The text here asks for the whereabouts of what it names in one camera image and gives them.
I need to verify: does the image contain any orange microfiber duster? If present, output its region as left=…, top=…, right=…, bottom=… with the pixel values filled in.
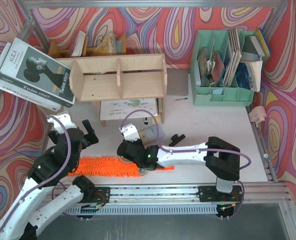
left=67, top=155, right=175, bottom=179

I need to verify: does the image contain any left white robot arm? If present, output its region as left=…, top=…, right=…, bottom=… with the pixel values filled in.
left=0, top=116, right=99, bottom=240

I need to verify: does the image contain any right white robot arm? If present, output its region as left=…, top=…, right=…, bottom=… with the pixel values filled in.
left=116, top=136, right=240, bottom=194

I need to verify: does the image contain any light wooden bookshelf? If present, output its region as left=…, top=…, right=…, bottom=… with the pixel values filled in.
left=59, top=53, right=168, bottom=123

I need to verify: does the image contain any black marker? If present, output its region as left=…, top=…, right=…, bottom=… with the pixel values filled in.
left=143, top=117, right=149, bottom=125

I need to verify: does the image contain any spiral sketchbook with frog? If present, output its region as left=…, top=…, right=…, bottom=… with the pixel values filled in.
left=100, top=98, right=159, bottom=121

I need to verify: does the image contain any black clip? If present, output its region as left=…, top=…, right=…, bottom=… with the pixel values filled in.
left=168, top=134, right=186, bottom=147

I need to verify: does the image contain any white book under magazine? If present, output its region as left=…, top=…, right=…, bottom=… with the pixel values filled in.
left=0, top=42, right=62, bottom=112

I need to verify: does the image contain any small pencil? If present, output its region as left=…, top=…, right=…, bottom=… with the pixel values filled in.
left=174, top=97, right=188, bottom=101

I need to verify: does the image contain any white book in rack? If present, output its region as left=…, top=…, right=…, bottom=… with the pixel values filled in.
left=69, top=30, right=86, bottom=57

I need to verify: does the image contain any grey notebook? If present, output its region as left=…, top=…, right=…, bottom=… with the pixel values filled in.
left=166, top=68, right=189, bottom=96

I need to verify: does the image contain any yellow book in rack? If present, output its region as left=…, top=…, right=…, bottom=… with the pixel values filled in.
left=91, top=32, right=117, bottom=56

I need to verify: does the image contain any large Twins story magazine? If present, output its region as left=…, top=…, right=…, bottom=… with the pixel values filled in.
left=0, top=38, right=76, bottom=108

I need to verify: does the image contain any mint green desk organizer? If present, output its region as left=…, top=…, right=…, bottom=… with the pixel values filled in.
left=189, top=28, right=254, bottom=107

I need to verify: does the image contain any red brown booklet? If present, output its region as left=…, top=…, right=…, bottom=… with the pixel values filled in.
left=211, top=51, right=225, bottom=85

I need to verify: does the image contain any pink pig figurine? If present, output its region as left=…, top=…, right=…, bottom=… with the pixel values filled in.
left=248, top=105, right=267, bottom=128

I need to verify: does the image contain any blue patterned book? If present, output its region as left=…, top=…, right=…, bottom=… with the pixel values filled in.
left=235, top=62, right=250, bottom=90

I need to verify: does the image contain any white open book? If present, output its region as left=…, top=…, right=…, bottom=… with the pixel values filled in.
left=244, top=60, right=263, bottom=92

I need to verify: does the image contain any grey book on organizer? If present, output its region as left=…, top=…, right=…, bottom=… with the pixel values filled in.
left=242, top=35, right=266, bottom=57

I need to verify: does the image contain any blue yellow book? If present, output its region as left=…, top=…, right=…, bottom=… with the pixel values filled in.
left=254, top=28, right=271, bottom=58

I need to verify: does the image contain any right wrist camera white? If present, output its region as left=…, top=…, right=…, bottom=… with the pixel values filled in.
left=119, top=123, right=140, bottom=142

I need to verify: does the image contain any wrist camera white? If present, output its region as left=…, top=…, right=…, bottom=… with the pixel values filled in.
left=119, top=123, right=140, bottom=142
left=47, top=111, right=77, bottom=134

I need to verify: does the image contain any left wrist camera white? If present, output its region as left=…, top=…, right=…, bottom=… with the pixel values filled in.
left=47, top=111, right=77, bottom=134

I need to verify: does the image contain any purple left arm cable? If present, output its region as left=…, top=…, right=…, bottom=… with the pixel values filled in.
left=0, top=114, right=73, bottom=238

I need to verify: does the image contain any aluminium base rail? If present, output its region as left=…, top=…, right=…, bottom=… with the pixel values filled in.
left=20, top=182, right=294, bottom=216

